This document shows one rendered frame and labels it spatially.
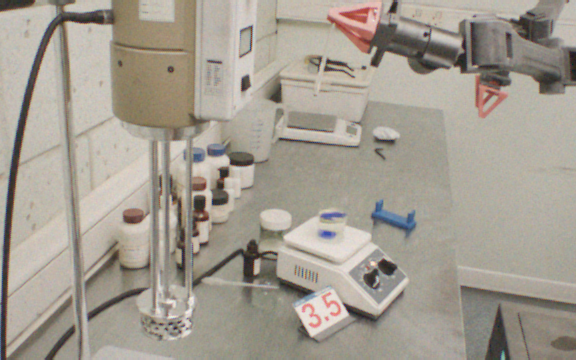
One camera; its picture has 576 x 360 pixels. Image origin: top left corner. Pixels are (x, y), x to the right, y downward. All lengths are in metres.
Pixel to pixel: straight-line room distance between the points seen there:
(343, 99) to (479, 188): 0.77
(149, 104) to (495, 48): 0.58
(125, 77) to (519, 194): 2.15
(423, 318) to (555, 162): 1.60
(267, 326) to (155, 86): 0.52
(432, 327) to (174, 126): 0.61
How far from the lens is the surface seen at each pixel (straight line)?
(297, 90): 2.10
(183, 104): 0.57
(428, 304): 1.09
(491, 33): 0.99
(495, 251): 2.68
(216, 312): 1.00
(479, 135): 2.49
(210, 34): 0.55
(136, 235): 1.09
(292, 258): 1.04
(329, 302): 1.00
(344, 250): 1.03
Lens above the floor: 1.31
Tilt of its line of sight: 23 degrees down
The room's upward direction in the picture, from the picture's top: 5 degrees clockwise
